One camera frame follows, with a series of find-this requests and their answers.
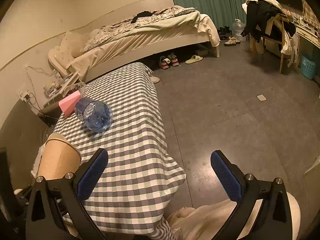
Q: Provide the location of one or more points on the right sneaker under bed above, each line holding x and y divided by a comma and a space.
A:
173, 60

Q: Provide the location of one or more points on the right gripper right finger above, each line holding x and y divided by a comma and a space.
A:
262, 208

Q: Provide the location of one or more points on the grey sofa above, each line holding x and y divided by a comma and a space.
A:
22, 134

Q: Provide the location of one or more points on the white pillow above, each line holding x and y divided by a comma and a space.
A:
69, 49

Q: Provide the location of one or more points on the blue water bottle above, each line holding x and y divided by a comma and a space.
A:
94, 114

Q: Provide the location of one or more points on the green slipper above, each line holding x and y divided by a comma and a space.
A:
194, 59

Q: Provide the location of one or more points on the large clear water jug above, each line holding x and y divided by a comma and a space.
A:
237, 29

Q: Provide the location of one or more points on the sneaker under bed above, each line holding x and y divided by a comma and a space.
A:
164, 62
173, 60

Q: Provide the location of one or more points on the pink faceted container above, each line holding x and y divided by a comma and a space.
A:
67, 104

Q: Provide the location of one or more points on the wooden chair with clothes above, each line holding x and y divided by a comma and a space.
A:
268, 20

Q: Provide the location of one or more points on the beige slipper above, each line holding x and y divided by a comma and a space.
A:
154, 79

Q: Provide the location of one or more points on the checkered tablecloth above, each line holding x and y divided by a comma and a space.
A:
141, 177

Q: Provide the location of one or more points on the bed with beige sheets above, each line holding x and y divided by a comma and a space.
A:
146, 28

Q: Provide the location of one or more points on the left sneaker under bed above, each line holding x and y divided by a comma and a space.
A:
164, 62

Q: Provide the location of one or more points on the white bedside table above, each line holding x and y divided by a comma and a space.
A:
65, 88

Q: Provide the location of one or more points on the brown paper cup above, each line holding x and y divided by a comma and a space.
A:
59, 158

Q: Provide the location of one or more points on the beige shoes by curtain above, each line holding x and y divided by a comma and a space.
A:
232, 41

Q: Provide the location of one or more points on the wall power strip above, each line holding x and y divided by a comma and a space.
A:
24, 95

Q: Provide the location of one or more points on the blue laundry basket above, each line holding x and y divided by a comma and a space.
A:
308, 67

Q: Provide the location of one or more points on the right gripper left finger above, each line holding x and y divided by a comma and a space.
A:
51, 199

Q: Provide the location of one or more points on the beige fleece trousers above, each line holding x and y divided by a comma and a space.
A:
205, 221

